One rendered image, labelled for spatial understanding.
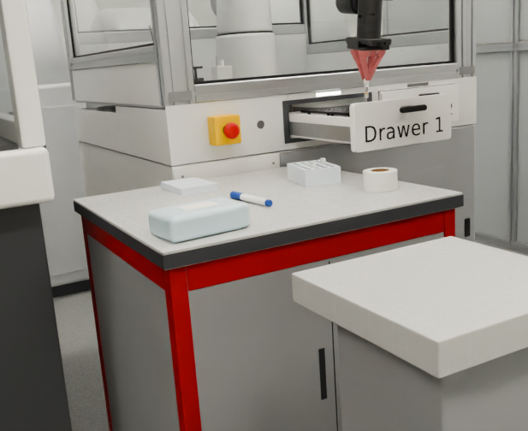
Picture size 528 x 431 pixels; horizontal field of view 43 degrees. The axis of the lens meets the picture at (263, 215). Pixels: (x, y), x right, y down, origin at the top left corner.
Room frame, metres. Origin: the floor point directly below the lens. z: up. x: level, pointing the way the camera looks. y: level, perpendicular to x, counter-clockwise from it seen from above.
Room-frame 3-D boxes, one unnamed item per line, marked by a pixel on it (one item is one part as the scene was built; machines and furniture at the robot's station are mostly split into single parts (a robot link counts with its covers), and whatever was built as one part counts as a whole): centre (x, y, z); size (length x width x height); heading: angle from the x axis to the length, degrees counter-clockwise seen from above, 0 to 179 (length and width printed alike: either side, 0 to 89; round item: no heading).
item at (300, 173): (1.52, -0.12, 0.78); 0.12 x 0.08 x 0.04; 15
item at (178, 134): (2.30, -0.01, 0.87); 1.02 x 0.95 x 0.14; 118
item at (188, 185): (1.53, 0.17, 0.77); 0.13 x 0.09 x 0.02; 28
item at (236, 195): (1.33, 0.02, 0.77); 0.14 x 0.02 x 0.02; 33
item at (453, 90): (2.00, -0.48, 0.87); 0.29 x 0.02 x 0.11; 118
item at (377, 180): (1.37, -0.25, 0.78); 0.07 x 0.07 x 0.04
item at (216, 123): (1.69, 0.08, 0.88); 0.07 x 0.05 x 0.07; 118
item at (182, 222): (1.12, 0.11, 0.78); 0.15 x 0.10 x 0.04; 123
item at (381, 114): (1.60, -0.34, 0.87); 0.29 x 0.02 x 0.11; 118
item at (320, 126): (1.78, -0.24, 0.86); 0.40 x 0.26 x 0.06; 28
